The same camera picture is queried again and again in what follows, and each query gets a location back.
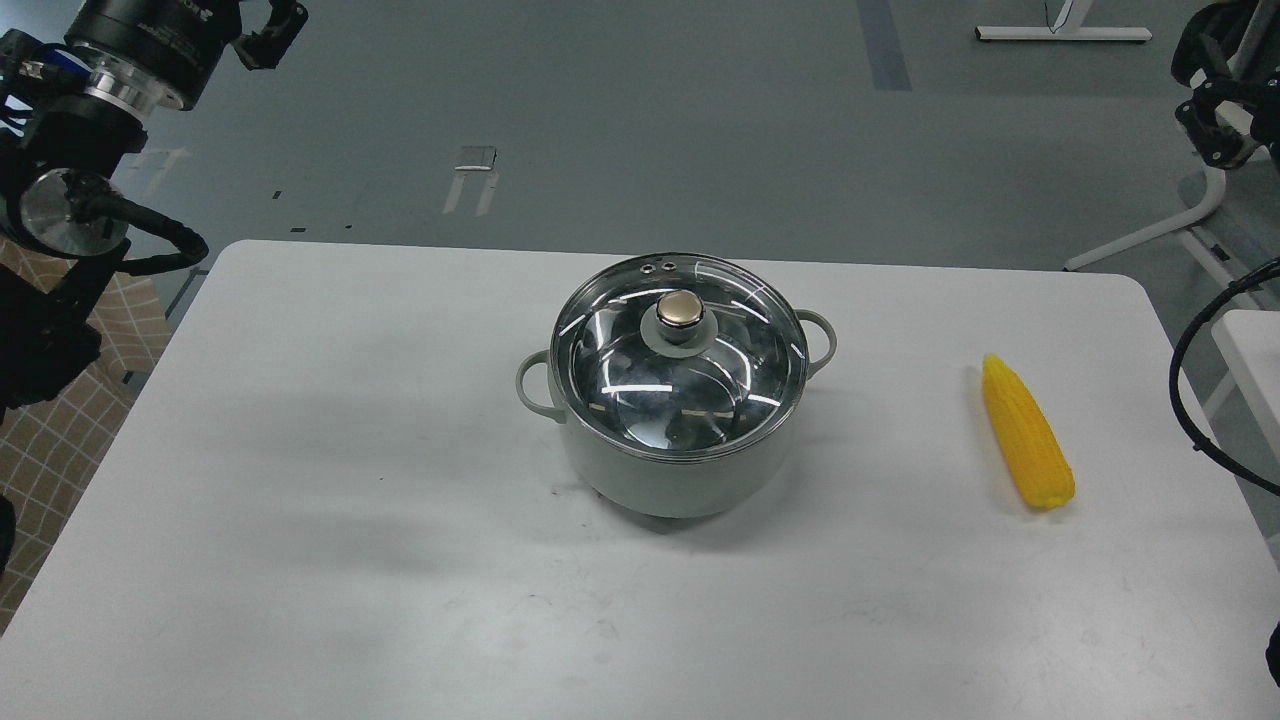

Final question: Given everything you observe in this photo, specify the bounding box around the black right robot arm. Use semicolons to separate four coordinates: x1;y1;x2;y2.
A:
1170;1;1279;170

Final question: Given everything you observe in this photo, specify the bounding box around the white stand base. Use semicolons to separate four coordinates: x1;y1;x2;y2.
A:
973;1;1153;44

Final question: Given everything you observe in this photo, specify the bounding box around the checkered beige cloth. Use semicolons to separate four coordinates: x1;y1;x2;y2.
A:
1;273;172;629

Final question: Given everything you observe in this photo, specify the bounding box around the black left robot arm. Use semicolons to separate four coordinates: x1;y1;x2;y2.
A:
1;1;308;410

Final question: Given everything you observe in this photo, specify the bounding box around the yellow corn cob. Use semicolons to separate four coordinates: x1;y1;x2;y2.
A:
980;354;1076;511

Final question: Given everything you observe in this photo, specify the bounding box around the glass pot lid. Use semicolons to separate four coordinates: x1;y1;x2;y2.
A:
548;252;838;462

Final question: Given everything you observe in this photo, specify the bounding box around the black cable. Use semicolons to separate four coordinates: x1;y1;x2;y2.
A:
1169;258;1280;498

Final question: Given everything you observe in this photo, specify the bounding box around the white side table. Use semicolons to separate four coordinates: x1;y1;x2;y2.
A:
1212;309;1279;457

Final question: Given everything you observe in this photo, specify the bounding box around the grey-green steel pot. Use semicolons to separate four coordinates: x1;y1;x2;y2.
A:
515;252;838;519

